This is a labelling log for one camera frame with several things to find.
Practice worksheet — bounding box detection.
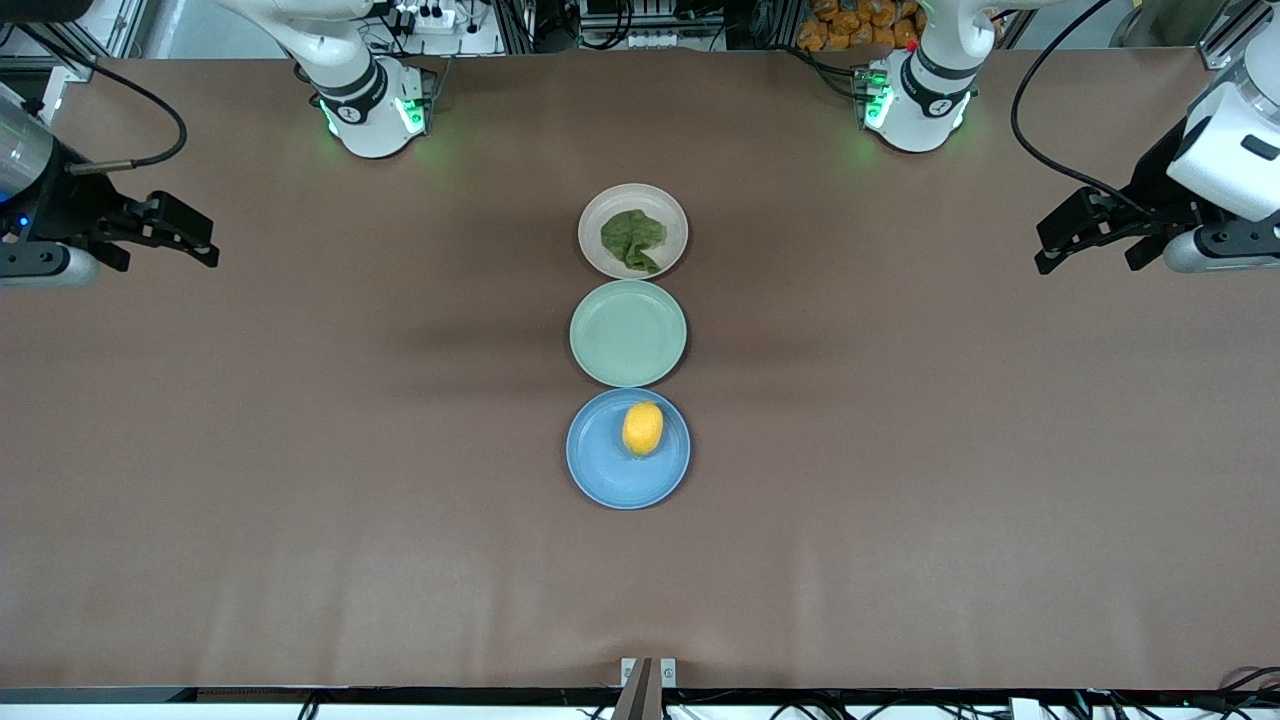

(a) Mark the yellow lemon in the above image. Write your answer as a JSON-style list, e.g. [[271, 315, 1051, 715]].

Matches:
[[621, 401, 665, 459]]

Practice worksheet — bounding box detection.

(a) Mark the bag of orange items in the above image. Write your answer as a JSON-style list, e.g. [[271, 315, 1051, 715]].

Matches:
[[796, 0, 923, 53]]

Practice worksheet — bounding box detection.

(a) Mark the aluminium frame profile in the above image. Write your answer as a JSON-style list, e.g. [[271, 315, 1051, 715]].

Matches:
[[60, 0, 151, 83], [1198, 0, 1276, 71]]

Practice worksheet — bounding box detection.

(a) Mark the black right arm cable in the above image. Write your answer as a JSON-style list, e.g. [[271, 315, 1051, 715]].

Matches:
[[18, 22, 189, 177]]

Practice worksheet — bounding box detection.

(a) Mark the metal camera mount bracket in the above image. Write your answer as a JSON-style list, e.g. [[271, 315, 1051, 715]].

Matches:
[[612, 657, 678, 720]]

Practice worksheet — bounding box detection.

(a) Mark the white power strip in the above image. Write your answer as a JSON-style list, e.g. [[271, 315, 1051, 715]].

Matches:
[[393, 3, 459, 33]]

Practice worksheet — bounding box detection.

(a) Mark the blue round plate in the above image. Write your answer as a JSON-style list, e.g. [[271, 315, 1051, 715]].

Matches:
[[565, 387, 692, 511]]

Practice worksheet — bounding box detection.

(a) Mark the beige round plate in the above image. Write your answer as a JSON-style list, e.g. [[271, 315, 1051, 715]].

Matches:
[[577, 183, 690, 281]]

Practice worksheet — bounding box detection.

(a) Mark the green lettuce leaf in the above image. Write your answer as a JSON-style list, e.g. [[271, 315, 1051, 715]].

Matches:
[[599, 209, 668, 275]]

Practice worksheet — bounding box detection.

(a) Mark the light green round plate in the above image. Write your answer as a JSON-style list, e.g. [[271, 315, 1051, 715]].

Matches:
[[569, 279, 689, 389]]

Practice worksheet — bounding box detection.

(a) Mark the black equipment rack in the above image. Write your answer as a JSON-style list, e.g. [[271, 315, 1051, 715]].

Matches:
[[500, 0, 801, 54]]

